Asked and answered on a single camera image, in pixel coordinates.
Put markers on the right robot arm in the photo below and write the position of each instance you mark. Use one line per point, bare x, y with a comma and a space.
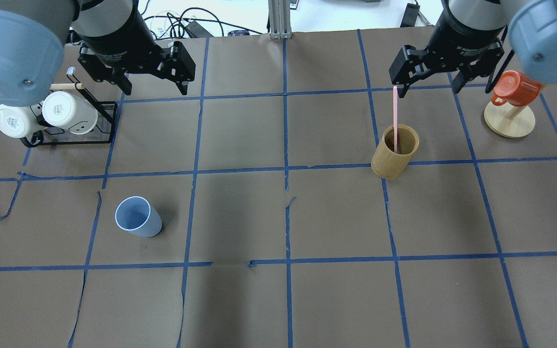
528, 26

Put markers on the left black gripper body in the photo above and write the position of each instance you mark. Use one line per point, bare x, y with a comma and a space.
114, 39

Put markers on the aluminium frame post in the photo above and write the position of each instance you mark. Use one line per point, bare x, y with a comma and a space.
279, 19

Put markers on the light blue plastic cup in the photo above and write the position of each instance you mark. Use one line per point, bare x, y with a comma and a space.
138, 217

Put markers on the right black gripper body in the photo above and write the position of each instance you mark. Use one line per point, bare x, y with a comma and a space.
467, 38

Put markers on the pink chopstick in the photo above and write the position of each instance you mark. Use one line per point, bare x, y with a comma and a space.
395, 119

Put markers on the wooden mug tree stand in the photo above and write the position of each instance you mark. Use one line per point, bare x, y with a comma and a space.
509, 121

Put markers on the orange mug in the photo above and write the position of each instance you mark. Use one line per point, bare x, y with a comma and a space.
515, 88

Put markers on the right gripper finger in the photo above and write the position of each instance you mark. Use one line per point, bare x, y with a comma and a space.
412, 65
483, 67

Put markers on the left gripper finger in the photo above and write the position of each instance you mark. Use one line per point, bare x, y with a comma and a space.
176, 65
99, 72

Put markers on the bamboo chopstick holder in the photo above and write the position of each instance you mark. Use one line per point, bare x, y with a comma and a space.
388, 164

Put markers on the white cup left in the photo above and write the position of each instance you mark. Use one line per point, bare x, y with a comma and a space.
18, 122

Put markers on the white smiley cup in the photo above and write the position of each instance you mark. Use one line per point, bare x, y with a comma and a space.
69, 112

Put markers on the black wire cup rack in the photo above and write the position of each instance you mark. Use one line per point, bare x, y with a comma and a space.
103, 133

